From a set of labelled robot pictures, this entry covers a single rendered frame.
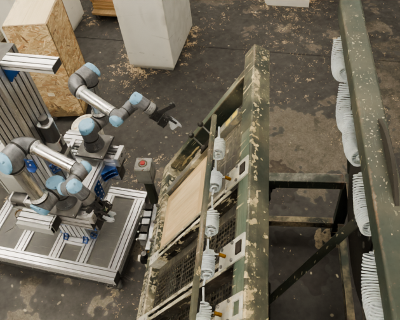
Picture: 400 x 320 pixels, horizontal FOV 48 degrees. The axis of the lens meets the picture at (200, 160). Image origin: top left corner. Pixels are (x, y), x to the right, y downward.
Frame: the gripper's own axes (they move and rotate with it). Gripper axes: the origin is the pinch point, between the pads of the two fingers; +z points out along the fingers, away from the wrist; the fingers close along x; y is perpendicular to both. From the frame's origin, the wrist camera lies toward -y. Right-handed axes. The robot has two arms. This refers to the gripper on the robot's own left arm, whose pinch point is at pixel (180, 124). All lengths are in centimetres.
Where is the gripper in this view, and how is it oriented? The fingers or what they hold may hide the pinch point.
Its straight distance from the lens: 282.5
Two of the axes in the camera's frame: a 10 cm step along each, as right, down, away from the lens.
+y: -6.1, 7.7, 2.0
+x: 2.2, 4.1, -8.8
